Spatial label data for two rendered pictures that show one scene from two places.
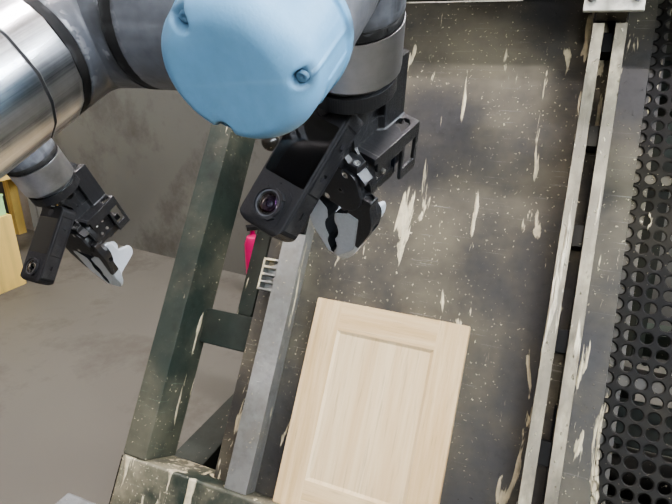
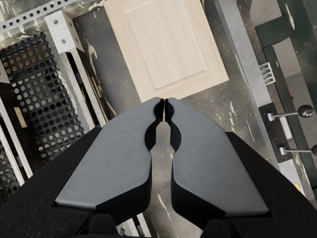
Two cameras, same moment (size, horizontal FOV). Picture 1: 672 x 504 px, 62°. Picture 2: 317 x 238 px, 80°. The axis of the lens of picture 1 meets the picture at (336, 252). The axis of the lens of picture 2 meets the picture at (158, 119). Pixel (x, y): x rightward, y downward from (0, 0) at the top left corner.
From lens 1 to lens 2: 0.45 m
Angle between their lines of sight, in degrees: 26
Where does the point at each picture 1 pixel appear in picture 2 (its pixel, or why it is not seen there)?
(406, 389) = (156, 65)
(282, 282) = (254, 74)
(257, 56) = not seen: outside the picture
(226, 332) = (271, 29)
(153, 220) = not seen: outside the picture
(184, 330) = (300, 10)
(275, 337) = (239, 43)
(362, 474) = (152, 12)
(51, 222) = not seen: outside the picture
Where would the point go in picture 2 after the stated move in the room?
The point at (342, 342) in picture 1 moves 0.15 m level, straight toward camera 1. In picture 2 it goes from (201, 66) to (180, 39)
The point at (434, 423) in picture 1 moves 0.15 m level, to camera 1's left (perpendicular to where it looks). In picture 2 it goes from (134, 59) to (168, 29)
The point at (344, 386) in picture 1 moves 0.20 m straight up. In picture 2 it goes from (186, 46) to (211, 88)
